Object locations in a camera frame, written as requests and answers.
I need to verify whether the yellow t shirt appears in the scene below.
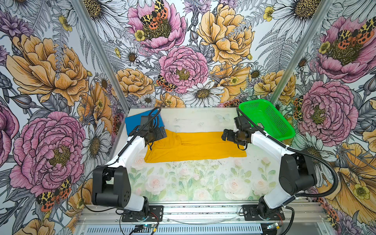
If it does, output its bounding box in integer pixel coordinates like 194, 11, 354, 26
145, 130, 247, 163

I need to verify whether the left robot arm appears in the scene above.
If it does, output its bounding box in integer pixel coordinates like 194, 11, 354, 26
92, 127, 167, 220

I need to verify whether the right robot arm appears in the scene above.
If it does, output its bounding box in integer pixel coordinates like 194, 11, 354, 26
222, 116, 317, 219

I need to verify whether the folded blue t shirt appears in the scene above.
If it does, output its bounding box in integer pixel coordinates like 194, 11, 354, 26
124, 110, 165, 136

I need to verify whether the green plastic basket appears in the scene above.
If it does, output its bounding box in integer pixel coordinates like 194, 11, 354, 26
239, 99, 296, 142

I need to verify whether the green circuit board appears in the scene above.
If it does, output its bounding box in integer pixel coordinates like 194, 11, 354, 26
135, 224, 159, 231

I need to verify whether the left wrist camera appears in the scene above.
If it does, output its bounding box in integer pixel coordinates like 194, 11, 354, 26
140, 116, 153, 130

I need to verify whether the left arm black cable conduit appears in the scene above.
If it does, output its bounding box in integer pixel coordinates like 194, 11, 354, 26
79, 106, 162, 213

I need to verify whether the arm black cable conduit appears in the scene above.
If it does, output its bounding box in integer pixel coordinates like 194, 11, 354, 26
235, 107, 339, 235
79, 106, 162, 213

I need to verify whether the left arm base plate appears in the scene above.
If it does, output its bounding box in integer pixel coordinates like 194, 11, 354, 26
121, 205, 164, 222

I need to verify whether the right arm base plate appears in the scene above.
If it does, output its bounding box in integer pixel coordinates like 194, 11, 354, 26
239, 205, 285, 221

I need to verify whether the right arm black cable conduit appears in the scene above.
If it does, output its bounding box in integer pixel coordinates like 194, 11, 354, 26
235, 107, 339, 235

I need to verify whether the aluminium front frame rail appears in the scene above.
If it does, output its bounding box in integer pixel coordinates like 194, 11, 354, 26
77, 200, 328, 225

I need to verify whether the aluminium right corner post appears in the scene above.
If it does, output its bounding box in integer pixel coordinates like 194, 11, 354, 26
269, 0, 334, 105

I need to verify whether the aluminium corner post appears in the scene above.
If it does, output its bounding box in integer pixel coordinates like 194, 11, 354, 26
72, 1, 130, 115
269, 0, 334, 105

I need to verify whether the aluminium left corner post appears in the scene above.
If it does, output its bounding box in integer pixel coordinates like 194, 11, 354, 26
72, 1, 130, 115

